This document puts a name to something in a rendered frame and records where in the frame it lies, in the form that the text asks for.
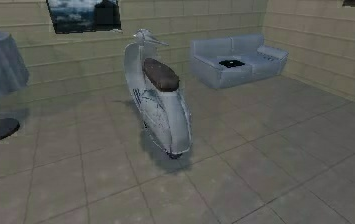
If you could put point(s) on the black flat object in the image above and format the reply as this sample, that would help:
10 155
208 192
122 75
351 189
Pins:
231 63

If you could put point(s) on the white motor scooter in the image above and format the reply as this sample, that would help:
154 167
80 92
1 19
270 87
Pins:
158 110

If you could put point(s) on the round table with grey cloth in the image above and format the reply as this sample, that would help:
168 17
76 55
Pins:
1 63

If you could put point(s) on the framed cloudy landscape picture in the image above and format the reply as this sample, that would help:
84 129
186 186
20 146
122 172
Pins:
81 15

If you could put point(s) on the pale blue sofa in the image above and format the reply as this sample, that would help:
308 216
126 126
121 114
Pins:
218 71

